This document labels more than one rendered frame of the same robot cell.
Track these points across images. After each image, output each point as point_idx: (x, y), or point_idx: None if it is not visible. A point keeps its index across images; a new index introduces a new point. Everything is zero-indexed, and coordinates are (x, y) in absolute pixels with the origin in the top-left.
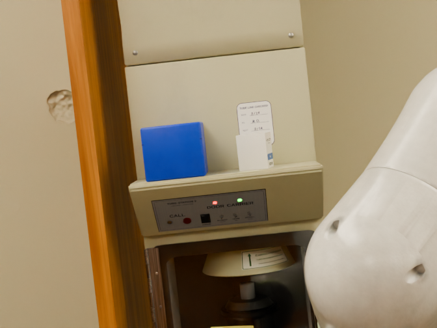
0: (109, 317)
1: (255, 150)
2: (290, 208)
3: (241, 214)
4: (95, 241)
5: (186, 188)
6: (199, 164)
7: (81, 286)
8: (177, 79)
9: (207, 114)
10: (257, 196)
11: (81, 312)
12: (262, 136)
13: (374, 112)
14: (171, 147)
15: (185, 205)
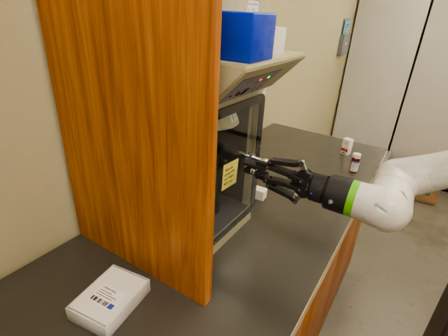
0: (213, 181)
1: (280, 40)
2: (272, 81)
3: (257, 87)
4: (212, 120)
5: (265, 69)
6: (272, 50)
7: (4, 156)
8: None
9: (235, 5)
10: (275, 74)
11: (7, 179)
12: (285, 30)
13: None
14: (264, 33)
15: (250, 82)
